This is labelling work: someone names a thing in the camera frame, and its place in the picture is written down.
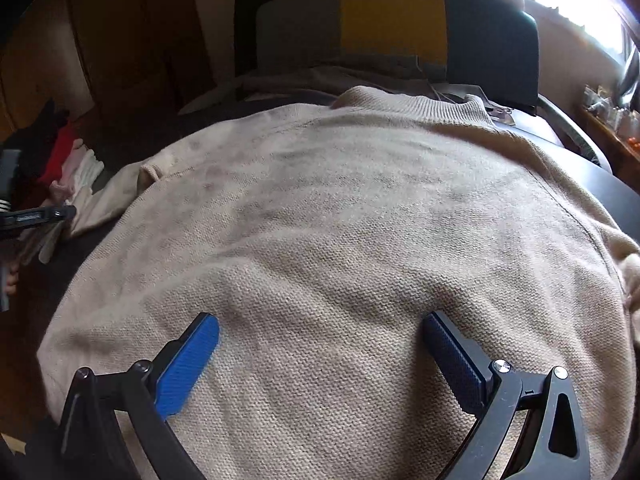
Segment grey cloth on chair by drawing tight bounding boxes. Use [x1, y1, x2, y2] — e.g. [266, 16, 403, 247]
[180, 54, 515, 126]

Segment black garment pile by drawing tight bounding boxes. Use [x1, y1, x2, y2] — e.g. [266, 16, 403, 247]
[1, 99, 68, 209]

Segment wooden shelf with clutter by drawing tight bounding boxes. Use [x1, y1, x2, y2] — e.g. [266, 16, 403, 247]
[578, 86, 639, 192]

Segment person's left hand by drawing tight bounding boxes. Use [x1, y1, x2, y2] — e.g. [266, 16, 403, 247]
[4, 262, 20, 296]

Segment grey yellow blue chair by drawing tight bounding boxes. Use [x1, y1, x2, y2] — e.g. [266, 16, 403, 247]
[253, 0, 610, 169]

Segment beige knit sweater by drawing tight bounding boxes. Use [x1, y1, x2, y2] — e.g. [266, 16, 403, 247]
[37, 87, 639, 479]

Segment window curtain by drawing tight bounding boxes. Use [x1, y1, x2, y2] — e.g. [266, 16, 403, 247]
[613, 37, 640, 112]

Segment red garment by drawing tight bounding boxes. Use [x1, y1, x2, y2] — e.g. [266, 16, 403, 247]
[38, 120, 78, 188]

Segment white pink folded clothes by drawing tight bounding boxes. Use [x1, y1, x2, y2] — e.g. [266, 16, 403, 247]
[17, 139, 104, 266]

